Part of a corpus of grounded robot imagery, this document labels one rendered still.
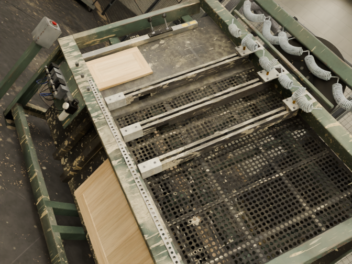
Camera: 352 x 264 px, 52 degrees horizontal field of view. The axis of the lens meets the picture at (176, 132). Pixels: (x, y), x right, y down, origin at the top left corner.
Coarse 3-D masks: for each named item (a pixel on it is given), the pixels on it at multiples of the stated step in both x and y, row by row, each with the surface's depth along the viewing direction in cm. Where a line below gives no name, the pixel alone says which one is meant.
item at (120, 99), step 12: (240, 48) 257; (264, 48) 258; (216, 60) 255; (228, 60) 255; (240, 60) 259; (180, 72) 248; (192, 72) 248; (204, 72) 251; (216, 72) 257; (144, 84) 241; (156, 84) 244; (168, 84) 243; (180, 84) 249; (108, 96) 235; (120, 96) 235; (132, 96) 236; (144, 96) 241; (108, 108) 234
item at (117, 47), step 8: (192, 24) 287; (168, 32) 281; (176, 32) 285; (128, 40) 275; (136, 40) 275; (144, 40) 276; (152, 40) 280; (104, 48) 270; (112, 48) 270; (120, 48) 272; (128, 48) 275; (88, 56) 265; (96, 56) 267
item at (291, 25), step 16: (240, 0) 329; (256, 0) 312; (272, 0) 303; (272, 16) 298; (288, 16) 289; (288, 32) 294; (304, 32) 277; (320, 48) 266; (336, 64) 256; (272, 96) 278
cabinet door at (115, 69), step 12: (132, 48) 273; (96, 60) 265; (108, 60) 265; (120, 60) 265; (132, 60) 265; (144, 60) 264; (96, 72) 257; (108, 72) 257; (120, 72) 257; (132, 72) 256; (144, 72) 256; (96, 84) 249; (108, 84) 249
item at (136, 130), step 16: (272, 64) 233; (256, 80) 242; (208, 96) 234; (224, 96) 233; (240, 96) 240; (176, 112) 227; (192, 112) 229; (128, 128) 218; (144, 128) 219; (160, 128) 226
